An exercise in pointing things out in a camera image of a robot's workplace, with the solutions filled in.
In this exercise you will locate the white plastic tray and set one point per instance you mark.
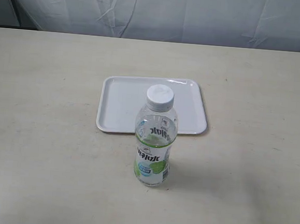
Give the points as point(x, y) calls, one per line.
point(122, 98)

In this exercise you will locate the white backdrop cloth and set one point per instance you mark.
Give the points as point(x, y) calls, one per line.
point(262, 24)

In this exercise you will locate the clear plastic bottle white cap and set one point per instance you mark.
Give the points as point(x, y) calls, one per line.
point(156, 128)

